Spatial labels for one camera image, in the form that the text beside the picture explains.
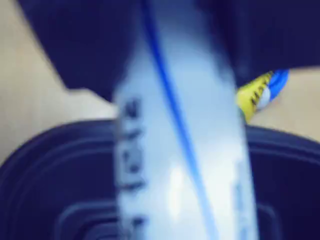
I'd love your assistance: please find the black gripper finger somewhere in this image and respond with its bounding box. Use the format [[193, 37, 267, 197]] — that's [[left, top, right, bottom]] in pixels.
[[16, 0, 148, 103], [197, 0, 320, 87]]

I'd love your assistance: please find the blue capped white marker pen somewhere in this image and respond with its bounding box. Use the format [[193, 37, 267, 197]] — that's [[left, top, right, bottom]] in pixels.
[[112, 0, 260, 240]]

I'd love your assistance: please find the black square bowl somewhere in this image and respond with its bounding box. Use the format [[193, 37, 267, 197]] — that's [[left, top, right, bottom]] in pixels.
[[0, 119, 320, 240]]

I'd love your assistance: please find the yellow tube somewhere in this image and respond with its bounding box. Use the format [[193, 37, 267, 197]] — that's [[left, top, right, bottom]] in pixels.
[[236, 71, 275, 123]]

